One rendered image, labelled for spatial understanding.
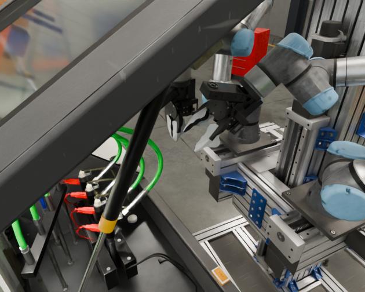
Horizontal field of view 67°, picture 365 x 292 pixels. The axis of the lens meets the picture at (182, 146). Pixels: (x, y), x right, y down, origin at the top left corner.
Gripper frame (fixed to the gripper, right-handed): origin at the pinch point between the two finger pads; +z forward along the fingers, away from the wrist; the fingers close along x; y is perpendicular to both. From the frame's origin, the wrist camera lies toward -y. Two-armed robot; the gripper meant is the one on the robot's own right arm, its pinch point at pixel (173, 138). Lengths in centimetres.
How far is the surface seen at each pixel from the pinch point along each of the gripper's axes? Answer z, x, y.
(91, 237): 24.1, -3.4, -32.9
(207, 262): 28.8, -28.1, -5.5
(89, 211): 13.7, -2.9, -31.6
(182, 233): 28.8, -14.7, -6.0
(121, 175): -29, -45, -33
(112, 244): 19.9, -12.9, -29.1
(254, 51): 66, 250, 304
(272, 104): 124, 178, 278
